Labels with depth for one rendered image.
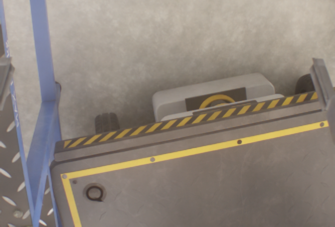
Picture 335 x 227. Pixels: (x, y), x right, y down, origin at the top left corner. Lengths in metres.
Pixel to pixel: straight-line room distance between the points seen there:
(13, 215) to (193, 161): 0.40
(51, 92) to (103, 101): 0.18
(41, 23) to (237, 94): 0.43
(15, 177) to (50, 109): 0.43
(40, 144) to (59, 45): 0.36
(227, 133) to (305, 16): 0.44
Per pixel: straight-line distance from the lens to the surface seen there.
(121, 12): 1.19
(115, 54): 1.21
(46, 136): 0.94
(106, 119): 1.14
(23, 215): 0.68
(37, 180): 0.79
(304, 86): 1.24
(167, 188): 0.98
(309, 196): 1.07
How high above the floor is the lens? 1.17
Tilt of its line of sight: 69 degrees down
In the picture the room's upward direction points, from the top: 159 degrees clockwise
